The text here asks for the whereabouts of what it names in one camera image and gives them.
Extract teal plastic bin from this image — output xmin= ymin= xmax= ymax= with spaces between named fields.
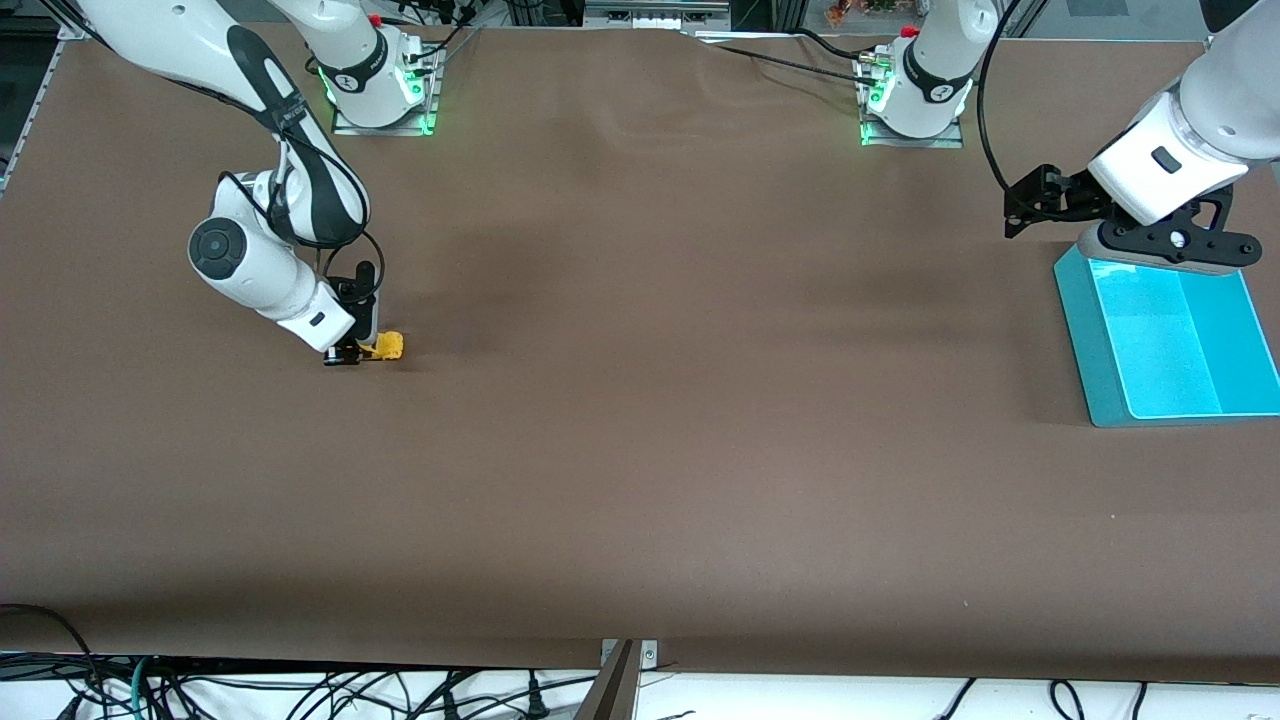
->
xmin=1054 ymin=243 xmax=1280 ymax=428

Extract orange background objects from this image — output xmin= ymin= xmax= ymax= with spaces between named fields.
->
xmin=824 ymin=0 xmax=903 ymax=27

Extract grey background device box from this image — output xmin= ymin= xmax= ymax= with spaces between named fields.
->
xmin=583 ymin=0 xmax=733 ymax=30

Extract brown table leg beam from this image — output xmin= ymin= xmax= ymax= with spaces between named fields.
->
xmin=573 ymin=640 xmax=641 ymax=720

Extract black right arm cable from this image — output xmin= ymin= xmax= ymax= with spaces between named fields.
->
xmin=215 ymin=90 xmax=387 ymax=301

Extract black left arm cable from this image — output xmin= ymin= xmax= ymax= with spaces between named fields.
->
xmin=977 ymin=0 xmax=1041 ymax=193

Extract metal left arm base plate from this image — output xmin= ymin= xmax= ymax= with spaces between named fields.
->
xmin=857 ymin=55 xmax=967 ymax=150

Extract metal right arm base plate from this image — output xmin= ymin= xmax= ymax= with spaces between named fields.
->
xmin=331 ymin=48 xmax=442 ymax=137

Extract short black table cable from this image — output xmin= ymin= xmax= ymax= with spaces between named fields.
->
xmin=795 ymin=28 xmax=881 ymax=61

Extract black arm base cable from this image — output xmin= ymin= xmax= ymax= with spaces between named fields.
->
xmin=395 ymin=0 xmax=483 ymax=63

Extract long black table cable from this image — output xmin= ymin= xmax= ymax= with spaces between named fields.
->
xmin=712 ymin=44 xmax=881 ymax=89

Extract black looping floor cable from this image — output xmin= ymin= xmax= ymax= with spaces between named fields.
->
xmin=0 ymin=603 xmax=101 ymax=720

